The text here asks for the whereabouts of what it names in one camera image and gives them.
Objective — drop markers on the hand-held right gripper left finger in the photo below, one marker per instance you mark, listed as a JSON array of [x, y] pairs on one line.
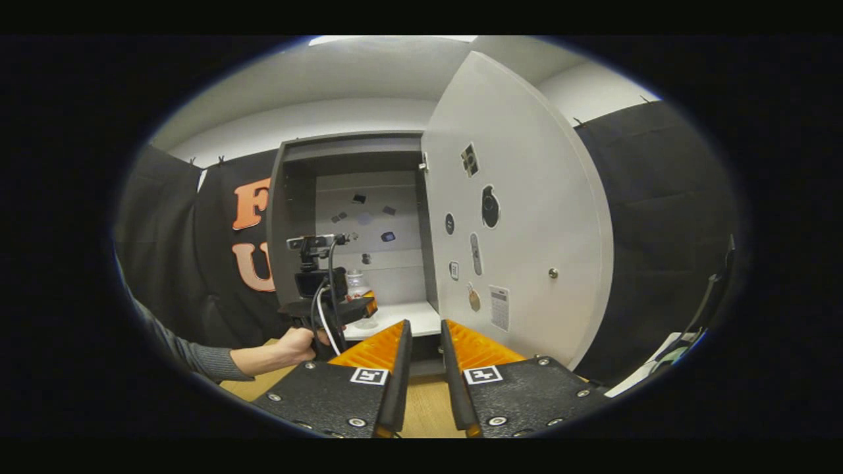
[[395, 382]]

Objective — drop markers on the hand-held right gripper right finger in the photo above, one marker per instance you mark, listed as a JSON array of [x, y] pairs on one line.
[[454, 382]]

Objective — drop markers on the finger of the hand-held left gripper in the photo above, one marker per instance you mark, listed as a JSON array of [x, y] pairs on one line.
[[370, 304]]

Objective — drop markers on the clear plastic bottle red label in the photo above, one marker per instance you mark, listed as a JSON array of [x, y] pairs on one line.
[[357, 283]]

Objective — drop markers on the grey cabinet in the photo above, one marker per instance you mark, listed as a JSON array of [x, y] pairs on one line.
[[299, 197]]

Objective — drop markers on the white cabinet door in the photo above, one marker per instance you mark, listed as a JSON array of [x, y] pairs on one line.
[[527, 197]]

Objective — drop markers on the metal door hinge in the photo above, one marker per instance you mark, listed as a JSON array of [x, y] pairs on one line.
[[423, 162]]

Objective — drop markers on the black backdrop cloth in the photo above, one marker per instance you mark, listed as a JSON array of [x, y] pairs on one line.
[[658, 230]]

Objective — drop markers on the long ceiling light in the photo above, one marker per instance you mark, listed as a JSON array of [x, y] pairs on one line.
[[395, 39]]

